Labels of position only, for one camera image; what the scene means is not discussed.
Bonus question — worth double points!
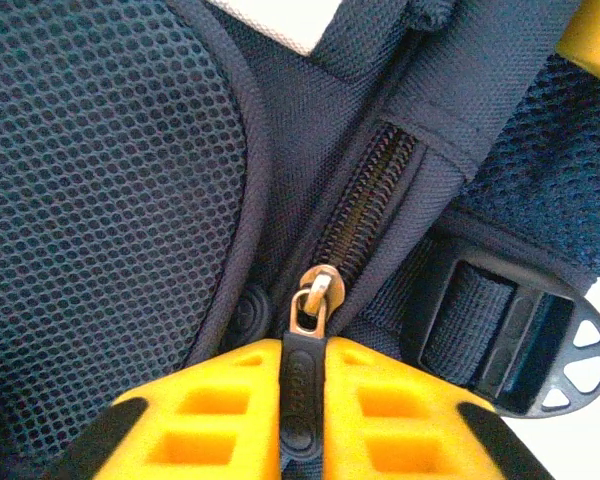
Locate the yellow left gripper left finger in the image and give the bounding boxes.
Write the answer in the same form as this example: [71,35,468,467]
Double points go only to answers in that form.
[74,337,286,480]

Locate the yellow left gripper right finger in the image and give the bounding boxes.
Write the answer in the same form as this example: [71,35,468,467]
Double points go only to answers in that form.
[324,335,556,480]

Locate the navy blue backpack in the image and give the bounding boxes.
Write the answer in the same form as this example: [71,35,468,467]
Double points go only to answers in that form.
[0,0,600,480]

